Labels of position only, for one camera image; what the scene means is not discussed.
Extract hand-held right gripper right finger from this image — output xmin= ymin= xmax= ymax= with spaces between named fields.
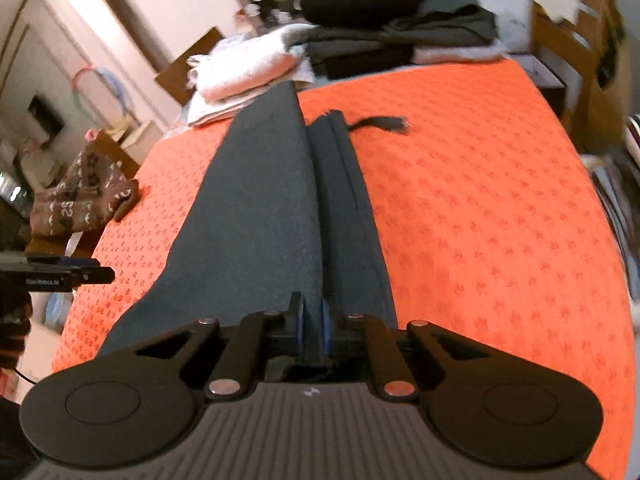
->
xmin=319 ymin=297 xmax=501 ymax=402

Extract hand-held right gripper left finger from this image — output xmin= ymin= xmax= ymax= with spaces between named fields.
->
xmin=120 ymin=291 xmax=307 ymax=401

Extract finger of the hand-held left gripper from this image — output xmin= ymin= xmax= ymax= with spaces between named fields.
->
xmin=29 ymin=255 xmax=99 ymax=267
xmin=75 ymin=266 xmax=116 ymax=284

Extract grey pants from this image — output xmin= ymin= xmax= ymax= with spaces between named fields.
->
xmin=97 ymin=80 xmax=399 ymax=361

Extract black belt strap silver buckle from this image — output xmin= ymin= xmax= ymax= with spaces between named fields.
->
xmin=347 ymin=116 xmax=410 ymax=135

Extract blue basin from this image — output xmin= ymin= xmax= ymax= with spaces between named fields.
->
xmin=44 ymin=291 xmax=75 ymax=335

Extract brown patterned knit sweater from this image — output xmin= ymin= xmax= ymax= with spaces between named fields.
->
xmin=30 ymin=142 xmax=141 ymax=238

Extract wooden chair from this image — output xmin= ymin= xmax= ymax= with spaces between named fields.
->
xmin=529 ymin=0 xmax=632 ymax=153
xmin=154 ymin=26 xmax=227 ymax=107
xmin=25 ymin=131 xmax=142 ymax=257

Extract cream low cabinet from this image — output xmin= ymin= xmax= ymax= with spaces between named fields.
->
xmin=100 ymin=119 xmax=167 ymax=162

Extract colourful hula hoop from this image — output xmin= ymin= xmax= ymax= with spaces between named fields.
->
xmin=70 ymin=64 xmax=132 ymax=127

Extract orange patterned table mat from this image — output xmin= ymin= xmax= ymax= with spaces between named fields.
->
xmin=52 ymin=57 xmax=636 ymax=480

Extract white quilted folded blanket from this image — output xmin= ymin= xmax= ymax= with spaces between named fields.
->
xmin=186 ymin=29 xmax=317 ymax=127

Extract dark grey folded garment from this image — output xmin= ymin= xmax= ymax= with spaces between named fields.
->
xmin=290 ymin=0 xmax=502 ymax=80

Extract wall television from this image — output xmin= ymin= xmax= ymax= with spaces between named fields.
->
xmin=26 ymin=94 xmax=67 ymax=137

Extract wooden door frame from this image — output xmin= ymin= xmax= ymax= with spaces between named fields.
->
xmin=90 ymin=0 xmax=172 ymax=75

